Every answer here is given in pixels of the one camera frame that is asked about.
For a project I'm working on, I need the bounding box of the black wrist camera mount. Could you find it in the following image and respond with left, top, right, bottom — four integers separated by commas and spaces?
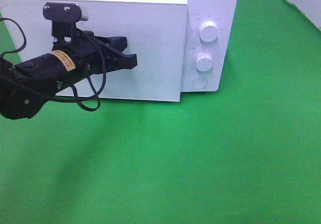
43, 2, 89, 47

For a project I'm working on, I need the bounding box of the green table cloth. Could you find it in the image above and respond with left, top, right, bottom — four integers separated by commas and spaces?
1, 0, 320, 223

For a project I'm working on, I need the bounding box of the white timer knob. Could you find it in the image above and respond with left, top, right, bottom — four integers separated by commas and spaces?
195, 53, 213, 72

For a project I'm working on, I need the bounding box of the white upper power knob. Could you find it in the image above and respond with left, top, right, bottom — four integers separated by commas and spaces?
198, 20, 218, 43

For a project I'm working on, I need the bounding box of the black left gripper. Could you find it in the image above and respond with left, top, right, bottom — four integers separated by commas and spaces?
51, 30, 137, 75

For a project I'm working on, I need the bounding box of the white microwave oven body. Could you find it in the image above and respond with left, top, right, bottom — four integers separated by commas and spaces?
181, 0, 237, 93

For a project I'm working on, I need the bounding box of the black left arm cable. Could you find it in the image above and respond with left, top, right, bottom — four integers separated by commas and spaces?
0, 18, 107, 112

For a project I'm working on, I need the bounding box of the white microwave door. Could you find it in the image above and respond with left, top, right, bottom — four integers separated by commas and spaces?
1, 0, 188, 101

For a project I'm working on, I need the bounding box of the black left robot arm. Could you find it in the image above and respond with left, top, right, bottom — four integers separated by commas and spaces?
1, 30, 137, 120

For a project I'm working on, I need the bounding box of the white door release button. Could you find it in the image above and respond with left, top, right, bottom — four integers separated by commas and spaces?
192, 77, 208, 89

